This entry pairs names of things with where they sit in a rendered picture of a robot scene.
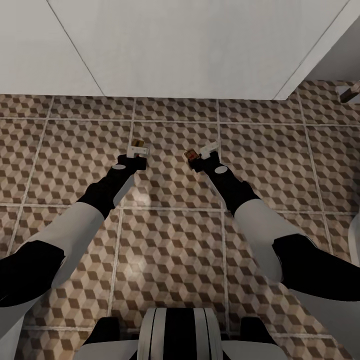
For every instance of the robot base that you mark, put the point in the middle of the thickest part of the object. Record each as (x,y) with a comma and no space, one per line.
(255,343)

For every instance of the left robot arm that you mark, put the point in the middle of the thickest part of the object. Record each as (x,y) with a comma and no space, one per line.
(47,259)

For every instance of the mousetrap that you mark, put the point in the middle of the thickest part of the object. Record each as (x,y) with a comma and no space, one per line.
(137,143)
(192,154)

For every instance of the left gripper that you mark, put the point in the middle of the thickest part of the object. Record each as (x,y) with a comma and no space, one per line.
(139,162)

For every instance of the furniture sink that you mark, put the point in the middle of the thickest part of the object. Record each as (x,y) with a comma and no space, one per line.
(197,49)

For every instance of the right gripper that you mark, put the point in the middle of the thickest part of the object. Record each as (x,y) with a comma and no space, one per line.
(200,164)

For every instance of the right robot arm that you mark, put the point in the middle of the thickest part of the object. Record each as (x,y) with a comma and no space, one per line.
(327,286)

